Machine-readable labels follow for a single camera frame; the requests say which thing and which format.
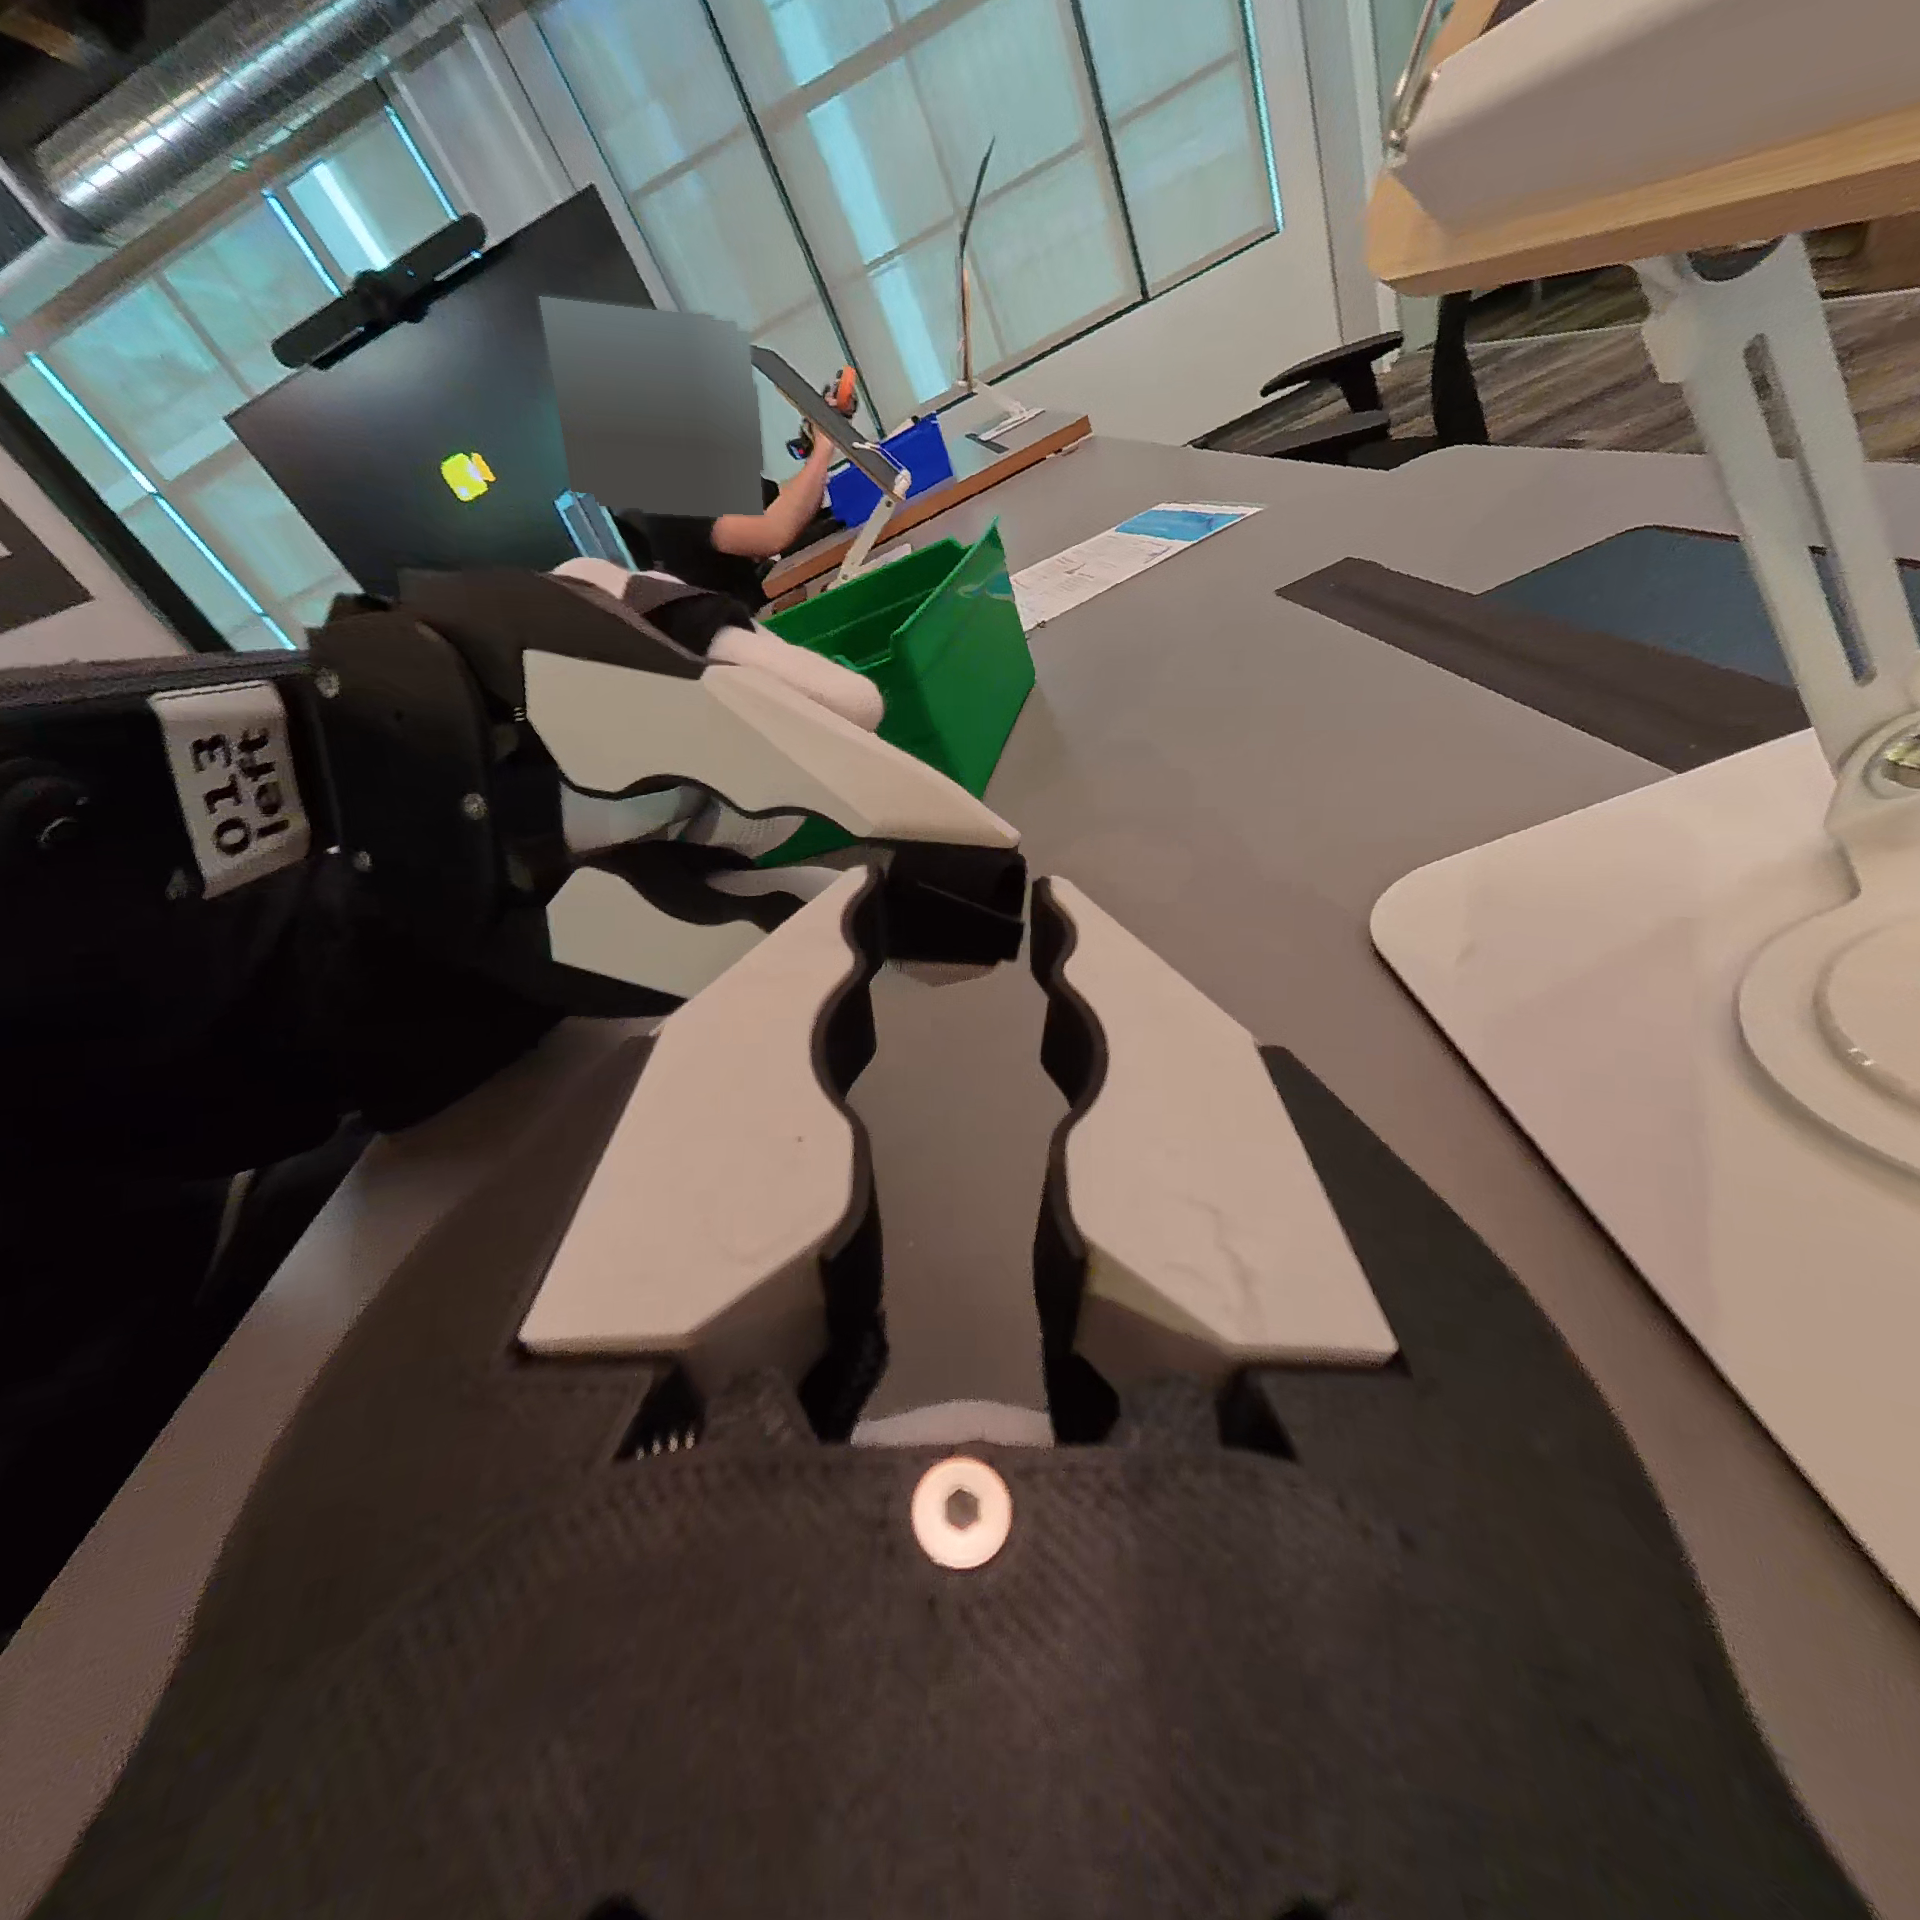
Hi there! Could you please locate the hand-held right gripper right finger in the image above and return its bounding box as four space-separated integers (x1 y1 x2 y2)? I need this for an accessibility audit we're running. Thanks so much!
1025 873 1408 1443

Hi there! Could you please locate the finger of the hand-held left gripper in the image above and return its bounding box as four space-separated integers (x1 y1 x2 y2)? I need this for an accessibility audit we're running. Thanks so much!
520 650 1023 855
544 843 873 1003

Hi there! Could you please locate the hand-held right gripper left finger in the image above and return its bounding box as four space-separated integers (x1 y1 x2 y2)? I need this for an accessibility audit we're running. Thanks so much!
517 867 889 1426

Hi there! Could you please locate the green plastic bin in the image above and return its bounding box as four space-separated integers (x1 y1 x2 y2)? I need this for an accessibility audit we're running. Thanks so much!
757 518 1040 868

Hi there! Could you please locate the person's left hand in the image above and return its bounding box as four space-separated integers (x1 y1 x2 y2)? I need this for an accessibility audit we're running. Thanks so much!
545 555 884 868

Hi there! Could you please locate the blue plastic bin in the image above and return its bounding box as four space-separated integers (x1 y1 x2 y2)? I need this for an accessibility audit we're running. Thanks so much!
824 416 957 529

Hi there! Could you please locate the black TV screen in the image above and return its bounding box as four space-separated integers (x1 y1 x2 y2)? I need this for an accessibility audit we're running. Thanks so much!
224 184 670 618

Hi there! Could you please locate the printed paper sheet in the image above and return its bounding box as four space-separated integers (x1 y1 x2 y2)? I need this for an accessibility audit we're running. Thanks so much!
1008 503 1263 630

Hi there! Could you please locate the slim metal stand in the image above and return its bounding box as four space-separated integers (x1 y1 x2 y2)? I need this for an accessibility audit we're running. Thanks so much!
949 135 1046 449

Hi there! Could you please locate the white desk stand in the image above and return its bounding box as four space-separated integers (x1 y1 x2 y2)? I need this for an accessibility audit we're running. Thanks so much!
1367 232 1920 1619

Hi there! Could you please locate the black office chair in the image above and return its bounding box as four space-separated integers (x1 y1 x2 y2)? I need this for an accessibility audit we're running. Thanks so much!
1190 289 1502 474

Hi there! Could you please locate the black video camera bar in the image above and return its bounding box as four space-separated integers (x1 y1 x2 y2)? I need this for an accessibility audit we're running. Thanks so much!
269 218 488 368

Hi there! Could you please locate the silver spiral ventilation duct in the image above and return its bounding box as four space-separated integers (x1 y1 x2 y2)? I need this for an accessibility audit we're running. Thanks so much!
29 0 496 242

